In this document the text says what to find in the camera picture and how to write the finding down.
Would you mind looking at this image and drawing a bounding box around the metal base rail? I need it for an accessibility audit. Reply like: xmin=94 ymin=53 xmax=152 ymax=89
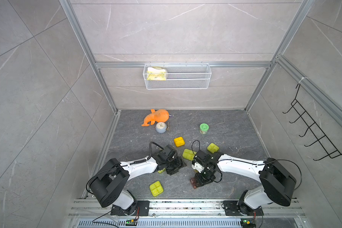
xmin=64 ymin=199 xmax=311 ymax=228

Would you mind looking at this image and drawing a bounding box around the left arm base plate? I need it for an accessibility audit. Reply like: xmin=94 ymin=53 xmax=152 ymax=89
xmin=110 ymin=200 xmax=150 ymax=216

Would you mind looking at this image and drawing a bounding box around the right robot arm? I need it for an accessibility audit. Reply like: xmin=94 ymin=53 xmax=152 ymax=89
xmin=191 ymin=150 xmax=302 ymax=216

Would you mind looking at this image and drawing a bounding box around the white wire wall basket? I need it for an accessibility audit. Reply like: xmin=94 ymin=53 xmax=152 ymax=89
xmin=142 ymin=63 xmax=212 ymax=90

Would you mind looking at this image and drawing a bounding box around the orange whale toy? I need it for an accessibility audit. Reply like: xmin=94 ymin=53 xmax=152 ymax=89
xmin=142 ymin=109 xmax=173 ymax=127

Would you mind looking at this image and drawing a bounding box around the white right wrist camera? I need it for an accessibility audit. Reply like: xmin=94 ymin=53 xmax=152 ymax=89
xmin=192 ymin=162 xmax=204 ymax=173

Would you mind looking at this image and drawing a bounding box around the green lidded jar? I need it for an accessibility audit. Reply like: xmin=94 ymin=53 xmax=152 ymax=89
xmin=199 ymin=123 xmax=210 ymax=135

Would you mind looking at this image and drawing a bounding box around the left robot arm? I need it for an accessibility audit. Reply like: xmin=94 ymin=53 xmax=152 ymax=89
xmin=85 ymin=142 xmax=186 ymax=215

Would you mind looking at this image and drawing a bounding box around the small green pillbox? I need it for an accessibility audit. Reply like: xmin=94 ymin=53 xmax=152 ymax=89
xmin=207 ymin=143 xmax=219 ymax=154

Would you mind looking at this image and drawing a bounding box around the dark red small pillbox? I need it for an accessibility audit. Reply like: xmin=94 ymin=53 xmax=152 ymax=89
xmin=190 ymin=178 xmax=197 ymax=189

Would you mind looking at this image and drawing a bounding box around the amber lid small pillbox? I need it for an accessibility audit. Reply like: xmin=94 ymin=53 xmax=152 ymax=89
xmin=173 ymin=137 xmax=185 ymax=147

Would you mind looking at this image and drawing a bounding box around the black wall hook rack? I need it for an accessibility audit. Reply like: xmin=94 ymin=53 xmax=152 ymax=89
xmin=283 ymin=84 xmax=342 ymax=161

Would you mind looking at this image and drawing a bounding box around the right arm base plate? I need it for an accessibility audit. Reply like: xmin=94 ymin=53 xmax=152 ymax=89
xmin=221 ymin=200 xmax=264 ymax=216

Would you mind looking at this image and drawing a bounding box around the green lid six-cell pillbox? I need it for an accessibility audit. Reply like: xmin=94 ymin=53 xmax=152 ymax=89
xmin=182 ymin=149 xmax=195 ymax=161

